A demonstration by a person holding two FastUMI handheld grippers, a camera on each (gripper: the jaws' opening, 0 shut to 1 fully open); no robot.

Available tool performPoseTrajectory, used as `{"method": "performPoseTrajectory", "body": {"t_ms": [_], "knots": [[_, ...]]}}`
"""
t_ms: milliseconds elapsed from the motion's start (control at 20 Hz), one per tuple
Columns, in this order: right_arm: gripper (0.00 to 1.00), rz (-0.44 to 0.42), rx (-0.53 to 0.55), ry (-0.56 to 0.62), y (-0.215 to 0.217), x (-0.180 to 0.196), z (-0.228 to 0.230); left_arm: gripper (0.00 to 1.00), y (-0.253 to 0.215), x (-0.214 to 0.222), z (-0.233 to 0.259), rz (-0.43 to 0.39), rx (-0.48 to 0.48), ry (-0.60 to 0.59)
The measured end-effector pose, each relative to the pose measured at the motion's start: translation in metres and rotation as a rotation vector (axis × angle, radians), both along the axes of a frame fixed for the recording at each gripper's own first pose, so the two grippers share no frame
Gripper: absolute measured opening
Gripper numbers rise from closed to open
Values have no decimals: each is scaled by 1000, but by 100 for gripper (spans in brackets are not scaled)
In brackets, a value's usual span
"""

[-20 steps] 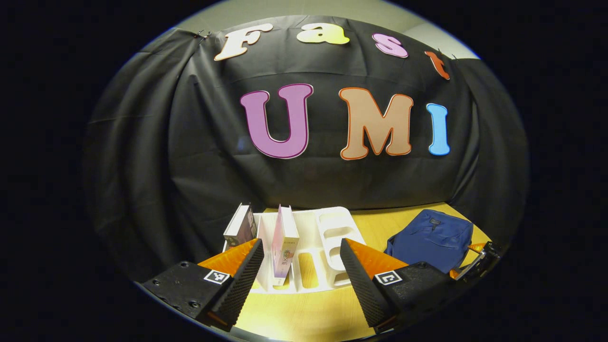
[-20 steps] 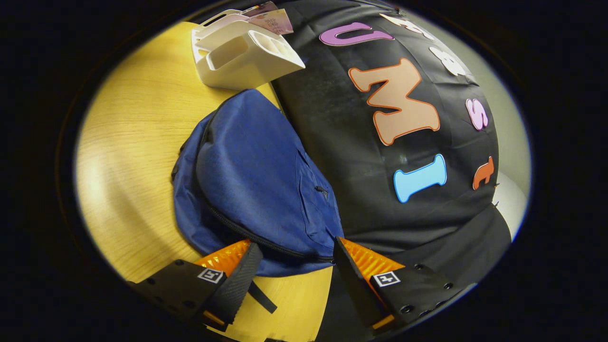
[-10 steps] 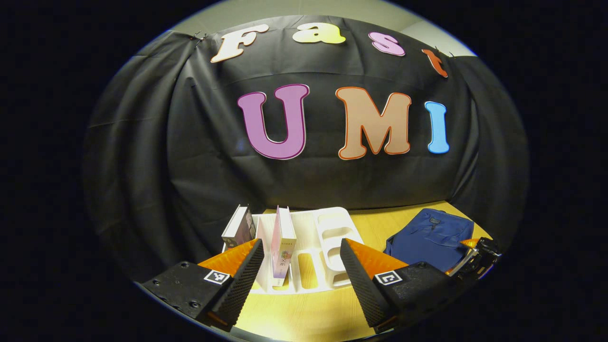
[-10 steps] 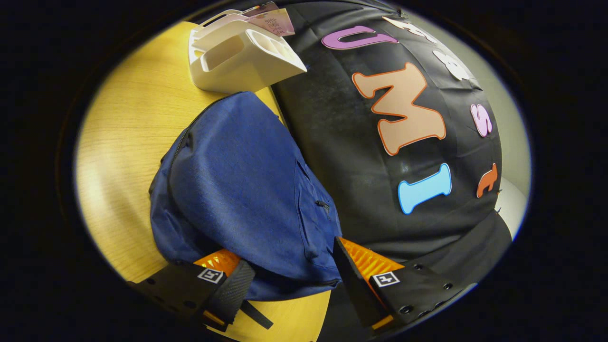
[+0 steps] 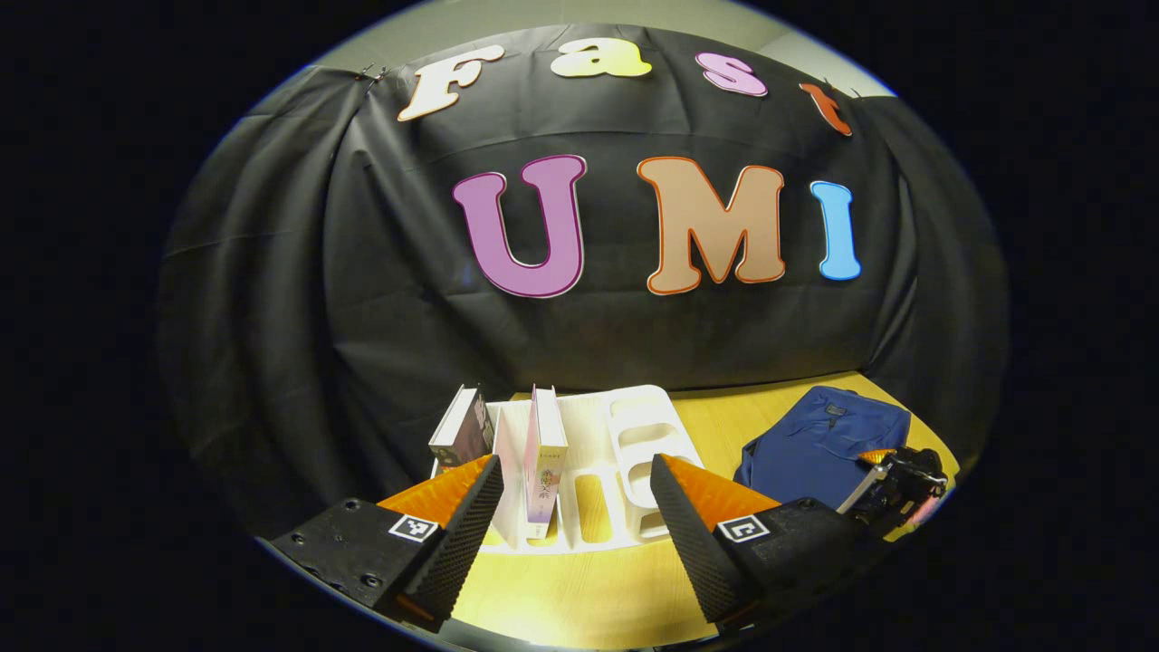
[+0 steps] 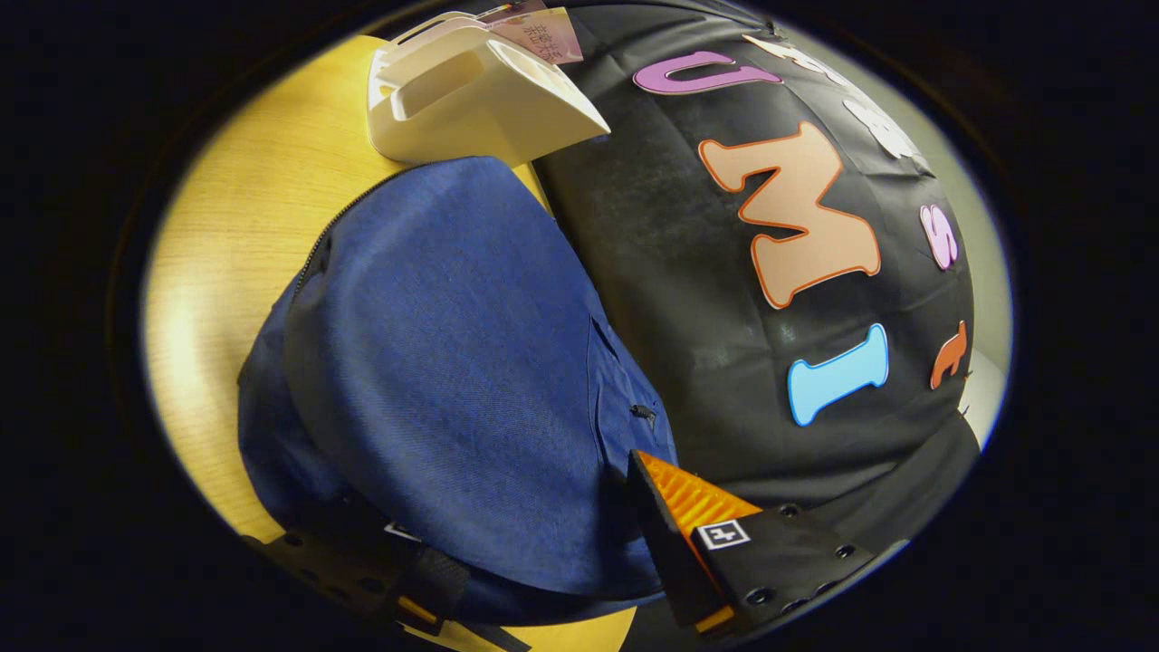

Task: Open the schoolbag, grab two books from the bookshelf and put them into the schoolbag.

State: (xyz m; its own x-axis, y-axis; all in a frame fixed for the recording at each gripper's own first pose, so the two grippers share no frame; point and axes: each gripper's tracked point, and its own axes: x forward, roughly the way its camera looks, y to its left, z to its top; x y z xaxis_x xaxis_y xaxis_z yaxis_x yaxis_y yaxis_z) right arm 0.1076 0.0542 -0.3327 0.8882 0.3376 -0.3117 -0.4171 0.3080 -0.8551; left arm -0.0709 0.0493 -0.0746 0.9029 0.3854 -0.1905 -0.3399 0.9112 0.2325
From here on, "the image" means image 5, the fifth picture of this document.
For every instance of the white bookshelf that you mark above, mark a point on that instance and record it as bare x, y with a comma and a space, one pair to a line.
634, 426

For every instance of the blue schoolbag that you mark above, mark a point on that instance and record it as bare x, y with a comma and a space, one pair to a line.
815, 444

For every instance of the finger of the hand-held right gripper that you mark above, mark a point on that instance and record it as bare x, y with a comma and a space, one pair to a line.
878, 456

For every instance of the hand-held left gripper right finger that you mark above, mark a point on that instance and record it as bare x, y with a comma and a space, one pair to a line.
693, 552

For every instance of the white and pink book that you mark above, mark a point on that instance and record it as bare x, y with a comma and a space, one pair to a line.
546, 462

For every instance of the black backdrop cloth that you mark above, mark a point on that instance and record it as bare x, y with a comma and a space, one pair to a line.
362, 272

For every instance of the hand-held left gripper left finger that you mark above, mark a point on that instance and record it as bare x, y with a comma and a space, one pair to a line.
457, 543

